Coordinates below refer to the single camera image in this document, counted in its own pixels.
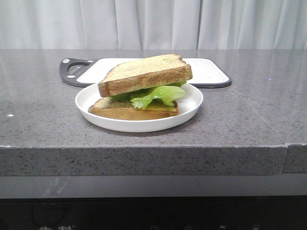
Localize green lettuce leaf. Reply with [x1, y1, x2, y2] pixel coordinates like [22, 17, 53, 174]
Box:
[111, 81, 187, 109]

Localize toasted bread slice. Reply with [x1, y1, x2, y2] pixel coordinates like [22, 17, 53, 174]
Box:
[88, 97, 179, 120]
[98, 54, 192, 97]

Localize white round plate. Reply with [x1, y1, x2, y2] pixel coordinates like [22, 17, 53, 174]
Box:
[75, 84, 203, 133]

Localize white curtain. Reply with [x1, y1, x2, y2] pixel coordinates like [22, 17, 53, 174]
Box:
[0, 0, 307, 50]

